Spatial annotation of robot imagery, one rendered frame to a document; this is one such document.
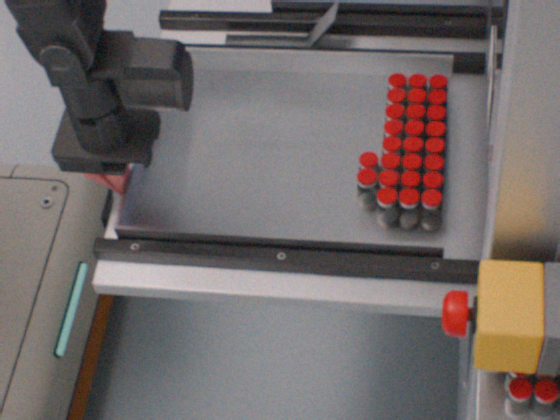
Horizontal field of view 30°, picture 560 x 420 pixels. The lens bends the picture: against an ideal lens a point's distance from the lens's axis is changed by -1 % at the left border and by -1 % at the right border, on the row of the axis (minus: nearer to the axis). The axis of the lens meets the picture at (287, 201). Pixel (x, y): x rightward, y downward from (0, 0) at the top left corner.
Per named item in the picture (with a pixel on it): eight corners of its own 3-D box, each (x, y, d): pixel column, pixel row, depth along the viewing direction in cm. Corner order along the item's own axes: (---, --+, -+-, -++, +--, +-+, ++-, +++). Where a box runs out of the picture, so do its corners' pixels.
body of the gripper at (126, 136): (150, 172, 104) (136, 125, 98) (53, 166, 105) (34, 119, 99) (163, 122, 108) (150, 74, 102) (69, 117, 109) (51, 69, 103)
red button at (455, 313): (485, 306, 91) (488, 283, 88) (483, 346, 89) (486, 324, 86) (441, 303, 92) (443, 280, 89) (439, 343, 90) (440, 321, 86)
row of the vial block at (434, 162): (447, 101, 118) (448, 73, 114) (441, 232, 107) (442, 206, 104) (428, 100, 118) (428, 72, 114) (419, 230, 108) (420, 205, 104)
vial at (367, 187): (379, 194, 111) (378, 167, 107) (377, 210, 110) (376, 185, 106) (358, 192, 111) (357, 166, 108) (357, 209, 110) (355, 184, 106)
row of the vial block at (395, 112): (408, 99, 118) (408, 72, 115) (397, 229, 108) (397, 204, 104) (388, 98, 119) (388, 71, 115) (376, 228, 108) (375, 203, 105)
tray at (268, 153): (452, 76, 120) (453, 55, 117) (443, 266, 105) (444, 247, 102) (168, 67, 125) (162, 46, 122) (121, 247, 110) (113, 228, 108)
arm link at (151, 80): (55, -26, 93) (34, 46, 89) (179, -25, 92) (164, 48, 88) (86, 60, 103) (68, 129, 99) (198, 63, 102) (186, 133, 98)
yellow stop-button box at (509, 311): (556, 304, 93) (566, 261, 87) (557, 377, 89) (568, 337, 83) (471, 299, 94) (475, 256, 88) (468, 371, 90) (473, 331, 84)
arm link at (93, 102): (56, 32, 98) (42, 77, 94) (127, 33, 97) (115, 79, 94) (73, 81, 103) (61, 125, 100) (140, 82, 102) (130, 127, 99)
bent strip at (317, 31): (340, 37, 125) (337, 1, 121) (338, 55, 124) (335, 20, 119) (226, 35, 127) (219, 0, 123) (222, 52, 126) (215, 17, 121)
